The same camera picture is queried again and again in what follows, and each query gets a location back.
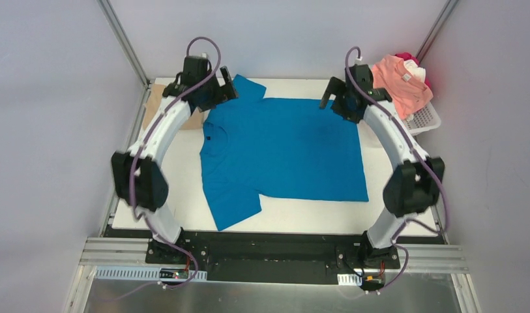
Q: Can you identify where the aluminium frame rail right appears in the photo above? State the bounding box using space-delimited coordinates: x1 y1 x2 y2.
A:
416 0 460 62

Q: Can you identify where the magenta garment in basket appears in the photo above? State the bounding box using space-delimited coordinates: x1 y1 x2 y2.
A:
395 52 432 88

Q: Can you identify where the right controller board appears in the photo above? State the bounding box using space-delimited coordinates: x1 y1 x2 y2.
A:
336 273 385 291

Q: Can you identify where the white plastic basket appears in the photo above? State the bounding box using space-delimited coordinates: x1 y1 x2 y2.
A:
404 102 441 136

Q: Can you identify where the left controller board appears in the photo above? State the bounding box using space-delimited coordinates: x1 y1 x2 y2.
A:
95 266 207 283

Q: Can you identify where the folded beige t shirt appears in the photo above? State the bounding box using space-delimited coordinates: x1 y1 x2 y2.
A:
141 84 207 132

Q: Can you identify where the salmon pink t shirt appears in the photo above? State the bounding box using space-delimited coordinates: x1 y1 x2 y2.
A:
372 55 434 120

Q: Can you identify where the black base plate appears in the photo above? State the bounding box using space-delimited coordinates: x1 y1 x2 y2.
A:
102 224 447 286

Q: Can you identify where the controller board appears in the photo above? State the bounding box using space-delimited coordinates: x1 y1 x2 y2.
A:
95 266 207 283
336 273 385 291

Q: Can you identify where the aluminium frame rail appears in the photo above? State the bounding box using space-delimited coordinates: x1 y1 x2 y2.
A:
97 0 151 89
416 0 460 62

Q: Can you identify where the blue t shirt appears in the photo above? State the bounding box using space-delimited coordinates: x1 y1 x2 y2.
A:
200 75 369 231

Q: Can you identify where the aluminium frame rail left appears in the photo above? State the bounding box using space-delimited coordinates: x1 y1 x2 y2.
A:
97 0 151 89

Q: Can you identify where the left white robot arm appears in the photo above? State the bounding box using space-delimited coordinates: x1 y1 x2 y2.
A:
111 55 238 264

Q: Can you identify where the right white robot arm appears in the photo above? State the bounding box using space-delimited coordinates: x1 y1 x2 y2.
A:
319 65 445 267

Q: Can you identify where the white garment in basket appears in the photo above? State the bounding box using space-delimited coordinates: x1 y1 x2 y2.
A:
404 59 426 83

